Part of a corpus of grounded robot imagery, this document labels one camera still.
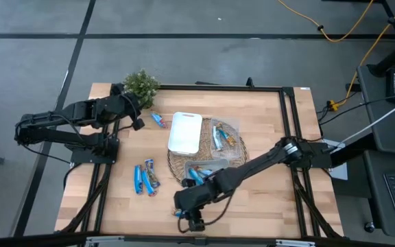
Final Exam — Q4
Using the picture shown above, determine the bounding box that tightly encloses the white cable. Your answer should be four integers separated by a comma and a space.
341, 102, 395, 145

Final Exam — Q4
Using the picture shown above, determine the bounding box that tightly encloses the black aluminium table frame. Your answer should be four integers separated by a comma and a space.
55, 83, 344, 241

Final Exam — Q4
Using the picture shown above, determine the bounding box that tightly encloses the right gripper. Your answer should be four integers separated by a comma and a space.
173, 178, 206, 233

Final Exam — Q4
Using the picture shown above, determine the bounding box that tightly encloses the black cable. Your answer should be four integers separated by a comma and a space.
319, 91, 395, 126

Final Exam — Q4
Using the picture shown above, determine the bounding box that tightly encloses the yellow extension cable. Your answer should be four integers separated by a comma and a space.
276, 0, 375, 44
329, 0, 395, 110

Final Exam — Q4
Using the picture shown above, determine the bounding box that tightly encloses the blue and red granola bar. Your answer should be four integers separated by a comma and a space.
144, 158, 161, 189

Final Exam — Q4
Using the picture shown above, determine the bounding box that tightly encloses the white plastic bin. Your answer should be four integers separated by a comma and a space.
167, 111, 204, 157

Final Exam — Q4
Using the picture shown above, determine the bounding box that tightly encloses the round woven placemat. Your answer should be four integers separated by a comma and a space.
166, 117, 250, 186

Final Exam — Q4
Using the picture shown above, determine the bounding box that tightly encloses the black side desk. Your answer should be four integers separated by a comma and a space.
331, 63, 395, 239

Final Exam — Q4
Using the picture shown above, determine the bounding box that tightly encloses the green potted plant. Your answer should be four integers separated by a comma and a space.
122, 68, 161, 110

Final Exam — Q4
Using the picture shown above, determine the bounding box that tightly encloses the plain blue granola bar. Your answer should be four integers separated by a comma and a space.
133, 164, 143, 196
140, 169, 157, 198

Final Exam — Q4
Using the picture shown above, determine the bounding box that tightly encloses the black camera mount beam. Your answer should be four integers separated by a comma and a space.
0, 232, 395, 247

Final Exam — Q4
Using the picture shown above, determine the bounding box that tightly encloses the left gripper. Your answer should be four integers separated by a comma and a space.
111, 83, 147, 131

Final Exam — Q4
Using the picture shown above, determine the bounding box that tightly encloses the clear plastic bin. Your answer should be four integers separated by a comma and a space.
209, 117, 243, 161

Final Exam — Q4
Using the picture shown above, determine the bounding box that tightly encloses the short blue granola bar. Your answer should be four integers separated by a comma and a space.
150, 112, 168, 129

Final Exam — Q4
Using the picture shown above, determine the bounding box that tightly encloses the grey plastic bin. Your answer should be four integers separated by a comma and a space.
183, 158, 231, 188

